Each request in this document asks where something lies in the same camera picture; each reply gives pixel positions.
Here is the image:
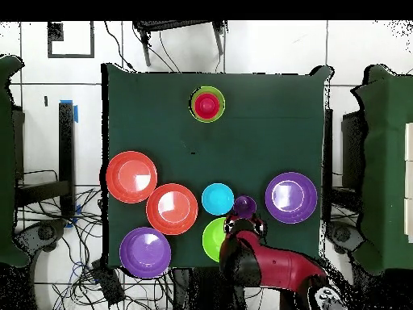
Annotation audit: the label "small blue plastic bowl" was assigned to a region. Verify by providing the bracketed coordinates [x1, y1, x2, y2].
[201, 182, 235, 216]

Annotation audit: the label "small green plastic bowl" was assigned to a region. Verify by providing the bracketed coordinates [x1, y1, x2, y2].
[189, 86, 226, 124]

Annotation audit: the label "red plastic cup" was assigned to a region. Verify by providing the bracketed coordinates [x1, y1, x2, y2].
[194, 92, 221, 119]

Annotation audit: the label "white box stack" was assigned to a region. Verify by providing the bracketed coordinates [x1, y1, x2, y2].
[404, 122, 413, 243]

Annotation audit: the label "purple plastic cup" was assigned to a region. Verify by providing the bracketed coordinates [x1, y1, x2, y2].
[232, 195, 258, 219]

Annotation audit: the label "large purple plastic bowl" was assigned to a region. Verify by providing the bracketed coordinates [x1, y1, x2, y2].
[119, 226, 172, 279]
[265, 171, 319, 224]

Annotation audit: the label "large green plastic bowl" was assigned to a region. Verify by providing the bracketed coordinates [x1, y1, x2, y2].
[202, 216, 227, 263]

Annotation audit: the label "dark grey machine base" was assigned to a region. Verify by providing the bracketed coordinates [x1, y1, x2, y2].
[325, 221, 366, 254]
[13, 219, 68, 258]

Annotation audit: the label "large orange plastic bowl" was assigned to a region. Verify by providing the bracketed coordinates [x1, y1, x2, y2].
[145, 182, 199, 236]
[106, 150, 158, 204]

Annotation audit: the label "dark green side table cloth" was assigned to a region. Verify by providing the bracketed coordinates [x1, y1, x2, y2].
[0, 54, 31, 268]
[350, 63, 413, 275]

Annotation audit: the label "black power strip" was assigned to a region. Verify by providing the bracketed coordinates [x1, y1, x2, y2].
[90, 258, 126, 306]

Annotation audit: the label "black metal beam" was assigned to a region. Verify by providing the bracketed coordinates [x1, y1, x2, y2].
[15, 179, 70, 207]
[58, 101, 76, 217]

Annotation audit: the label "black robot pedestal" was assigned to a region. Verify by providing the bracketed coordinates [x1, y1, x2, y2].
[172, 267, 246, 310]

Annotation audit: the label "tangle of black cables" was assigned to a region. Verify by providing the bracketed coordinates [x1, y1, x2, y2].
[15, 169, 175, 310]

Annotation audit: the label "thin black floor cable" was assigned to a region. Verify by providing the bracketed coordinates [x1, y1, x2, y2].
[103, 20, 137, 73]

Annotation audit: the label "black metal frame stand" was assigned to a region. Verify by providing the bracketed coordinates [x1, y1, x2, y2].
[132, 20, 227, 68]

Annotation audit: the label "black square floor frame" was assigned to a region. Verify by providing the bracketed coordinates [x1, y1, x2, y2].
[47, 21, 95, 59]

